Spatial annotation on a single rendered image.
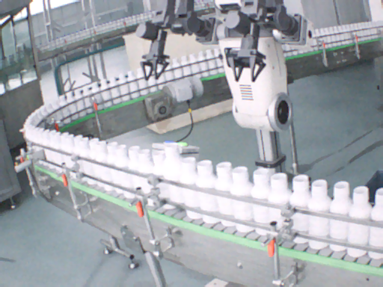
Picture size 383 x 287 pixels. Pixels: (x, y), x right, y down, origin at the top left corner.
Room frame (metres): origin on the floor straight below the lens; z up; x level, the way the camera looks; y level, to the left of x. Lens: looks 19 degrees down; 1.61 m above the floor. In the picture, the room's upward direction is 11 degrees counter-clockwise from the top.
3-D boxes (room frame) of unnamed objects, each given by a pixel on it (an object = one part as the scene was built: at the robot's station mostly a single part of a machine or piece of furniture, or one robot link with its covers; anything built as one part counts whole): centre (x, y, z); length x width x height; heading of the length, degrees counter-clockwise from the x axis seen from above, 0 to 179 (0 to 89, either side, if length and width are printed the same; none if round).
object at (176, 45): (5.71, -0.06, 0.59); 1.10 x 0.62 x 1.18; 113
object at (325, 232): (0.88, -0.25, 1.08); 0.06 x 0.06 x 0.17
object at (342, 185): (0.84, -0.30, 1.08); 0.06 x 0.06 x 0.17
